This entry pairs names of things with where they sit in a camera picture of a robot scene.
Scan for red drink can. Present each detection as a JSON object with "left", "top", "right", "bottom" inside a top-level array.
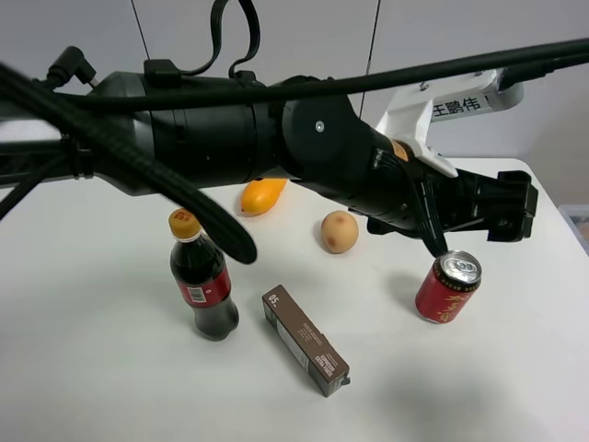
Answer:
[{"left": 415, "top": 250, "right": 482, "bottom": 324}]

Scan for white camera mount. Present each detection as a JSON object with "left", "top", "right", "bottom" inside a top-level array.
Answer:
[{"left": 375, "top": 69, "right": 524, "bottom": 178}]

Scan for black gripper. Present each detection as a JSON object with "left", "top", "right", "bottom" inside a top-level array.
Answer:
[{"left": 363, "top": 156, "right": 538, "bottom": 256}]

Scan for cola bottle yellow cap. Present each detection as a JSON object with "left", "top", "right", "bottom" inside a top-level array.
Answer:
[{"left": 168, "top": 208, "right": 239, "bottom": 341}]

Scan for thick black cable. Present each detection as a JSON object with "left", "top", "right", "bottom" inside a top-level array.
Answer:
[{"left": 0, "top": 37, "right": 589, "bottom": 266}]

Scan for brown espresso box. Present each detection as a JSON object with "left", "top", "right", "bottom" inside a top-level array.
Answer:
[{"left": 261, "top": 285, "right": 351, "bottom": 398}]

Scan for orange mango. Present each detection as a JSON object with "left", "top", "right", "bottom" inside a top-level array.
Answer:
[{"left": 240, "top": 179, "right": 287, "bottom": 216}]

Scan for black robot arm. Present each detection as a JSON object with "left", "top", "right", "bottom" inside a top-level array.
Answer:
[{"left": 1, "top": 50, "right": 538, "bottom": 263}]

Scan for beige potato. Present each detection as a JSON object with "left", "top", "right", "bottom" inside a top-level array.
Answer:
[{"left": 320, "top": 211, "right": 359, "bottom": 254}]

